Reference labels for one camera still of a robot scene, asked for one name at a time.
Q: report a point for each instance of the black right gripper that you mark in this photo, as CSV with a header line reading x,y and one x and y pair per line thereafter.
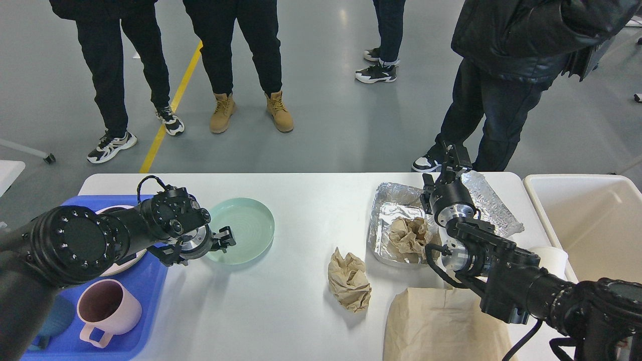
x,y
447,198

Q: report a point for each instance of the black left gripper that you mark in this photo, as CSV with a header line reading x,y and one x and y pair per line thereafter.
x,y
193,245

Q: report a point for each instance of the mint green plate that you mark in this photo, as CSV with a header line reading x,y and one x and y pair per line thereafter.
x,y
252,226

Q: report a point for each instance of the pink mug maroon inside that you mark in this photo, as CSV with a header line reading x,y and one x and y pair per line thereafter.
x,y
106,309

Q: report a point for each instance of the teal mug yellow inside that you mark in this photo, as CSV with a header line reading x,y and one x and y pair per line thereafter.
x,y
59,319

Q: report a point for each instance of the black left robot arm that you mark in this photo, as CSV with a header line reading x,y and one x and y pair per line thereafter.
x,y
72,245

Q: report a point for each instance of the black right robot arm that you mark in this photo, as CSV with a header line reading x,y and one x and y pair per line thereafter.
x,y
594,317

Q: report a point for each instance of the blue plastic tray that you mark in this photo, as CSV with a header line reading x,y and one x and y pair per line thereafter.
x,y
144,281

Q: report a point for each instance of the crumpled aluminium foil sheet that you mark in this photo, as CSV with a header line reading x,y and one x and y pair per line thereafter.
x,y
492,209

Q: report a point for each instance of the aluminium foil tray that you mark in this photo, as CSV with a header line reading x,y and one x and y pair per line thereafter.
x,y
393,201

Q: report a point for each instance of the pink plate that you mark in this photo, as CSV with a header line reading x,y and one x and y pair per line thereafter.
x,y
116,268

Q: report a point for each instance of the person in black puffer jacket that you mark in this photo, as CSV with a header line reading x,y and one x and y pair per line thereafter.
x,y
512,51

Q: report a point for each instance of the white paper cup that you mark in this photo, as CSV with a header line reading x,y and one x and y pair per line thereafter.
x,y
552,259

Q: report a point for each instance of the crumpled brown paper ball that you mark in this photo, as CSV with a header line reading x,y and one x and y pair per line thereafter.
x,y
348,281

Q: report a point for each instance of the beige plastic bin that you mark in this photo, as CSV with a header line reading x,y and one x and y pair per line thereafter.
x,y
595,219

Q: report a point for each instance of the flat brown paper bag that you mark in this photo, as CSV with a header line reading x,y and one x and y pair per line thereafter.
x,y
442,324

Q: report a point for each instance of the person in background with sneakers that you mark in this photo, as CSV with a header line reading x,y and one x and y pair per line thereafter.
x,y
385,57

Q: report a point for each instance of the white side table corner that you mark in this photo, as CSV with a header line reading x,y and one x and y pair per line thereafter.
x,y
10,171

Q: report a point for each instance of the person in black at left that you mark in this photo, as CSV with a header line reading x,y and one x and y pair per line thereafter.
x,y
100,27

